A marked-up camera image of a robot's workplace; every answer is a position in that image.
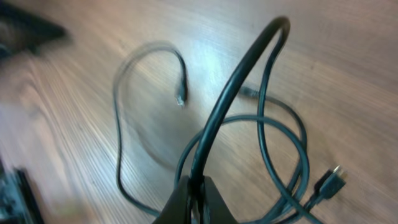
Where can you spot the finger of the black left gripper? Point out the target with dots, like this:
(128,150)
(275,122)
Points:
(22,30)

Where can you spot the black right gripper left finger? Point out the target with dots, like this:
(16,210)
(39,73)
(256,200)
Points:
(177,208)

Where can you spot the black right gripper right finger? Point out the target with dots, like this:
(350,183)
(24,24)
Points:
(215,210)

